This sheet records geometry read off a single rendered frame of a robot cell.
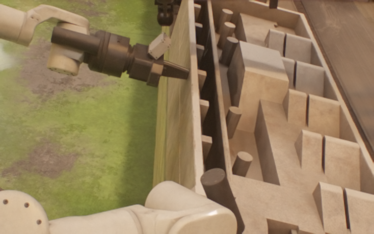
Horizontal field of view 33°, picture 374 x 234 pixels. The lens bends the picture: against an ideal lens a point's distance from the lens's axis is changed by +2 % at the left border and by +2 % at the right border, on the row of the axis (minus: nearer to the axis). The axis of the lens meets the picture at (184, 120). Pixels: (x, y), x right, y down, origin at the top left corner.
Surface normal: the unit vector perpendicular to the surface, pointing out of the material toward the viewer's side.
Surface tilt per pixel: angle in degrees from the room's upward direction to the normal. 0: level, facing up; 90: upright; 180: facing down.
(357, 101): 0
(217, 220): 74
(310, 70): 31
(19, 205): 45
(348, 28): 0
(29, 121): 0
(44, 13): 59
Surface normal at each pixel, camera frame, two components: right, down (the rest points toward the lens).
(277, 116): 0.28, -0.83
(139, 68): 0.01, 0.51
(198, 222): 0.61, 0.22
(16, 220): 0.56, -0.29
